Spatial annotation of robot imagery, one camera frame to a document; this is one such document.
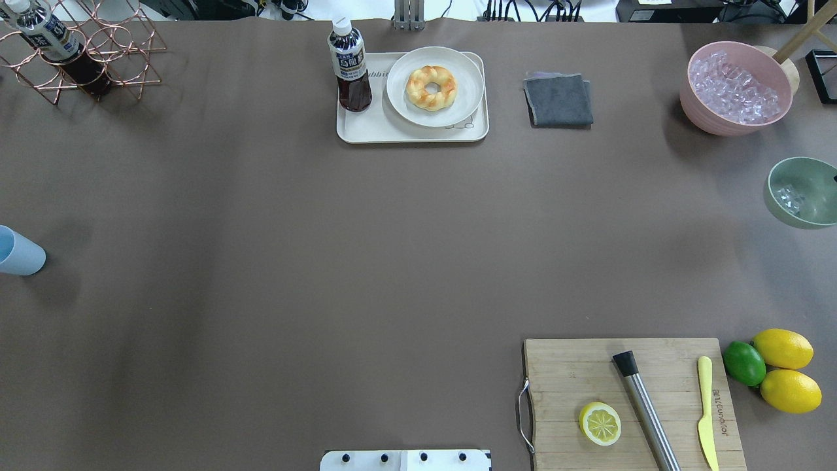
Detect cream round plate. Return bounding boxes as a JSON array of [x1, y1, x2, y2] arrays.
[[386, 46, 485, 128]]

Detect mint green bowl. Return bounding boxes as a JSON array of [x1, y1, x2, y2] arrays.
[[763, 157, 836, 230]]

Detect bamboo cutting board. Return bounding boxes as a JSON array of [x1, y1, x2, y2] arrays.
[[523, 338, 747, 470]]

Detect light blue cup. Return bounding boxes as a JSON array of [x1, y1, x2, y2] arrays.
[[1, 226, 46, 275]]

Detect green lime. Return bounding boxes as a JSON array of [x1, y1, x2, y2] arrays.
[[721, 341, 766, 387]]

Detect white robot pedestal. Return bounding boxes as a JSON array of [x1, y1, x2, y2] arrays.
[[319, 448, 492, 470]]

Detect rack bottle upper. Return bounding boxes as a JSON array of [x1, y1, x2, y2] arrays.
[[2, 1, 113, 99]]

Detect steel muddler black tip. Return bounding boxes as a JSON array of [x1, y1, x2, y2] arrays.
[[613, 351, 681, 470]]

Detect half lemon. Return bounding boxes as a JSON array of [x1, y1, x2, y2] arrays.
[[578, 402, 622, 446]]

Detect copper wire bottle rack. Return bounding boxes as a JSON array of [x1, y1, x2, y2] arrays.
[[2, 1, 168, 105]]

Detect tea bottle on tray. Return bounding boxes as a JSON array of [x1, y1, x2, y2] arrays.
[[327, 16, 373, 111]]

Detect yellow plastic knife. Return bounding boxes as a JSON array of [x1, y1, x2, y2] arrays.
[[697, 356, 719, 471]]

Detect yellow lemon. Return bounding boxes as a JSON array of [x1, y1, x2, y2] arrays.
[[751, 328, 814, 370], [759, 369, 823, 414]]

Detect glazed donut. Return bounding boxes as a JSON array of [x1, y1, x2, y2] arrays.
[[405, 65, 458, 111]]

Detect aluminium frame post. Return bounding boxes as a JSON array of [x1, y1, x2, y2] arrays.
[[392, 0, 426, 31]]

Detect pink bowl with ice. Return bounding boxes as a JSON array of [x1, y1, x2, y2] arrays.
[[679, 41, 793, 136]]

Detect ice cubes in bowl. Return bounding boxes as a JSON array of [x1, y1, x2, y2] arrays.
[[772, 184, 806, 217]]

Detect gray folded cloth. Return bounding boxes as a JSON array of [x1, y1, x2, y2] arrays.
[[523, 71, 594, 128]]

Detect cream serving tray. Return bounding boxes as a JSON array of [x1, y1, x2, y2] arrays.
[[337, 52, 490, 145]]

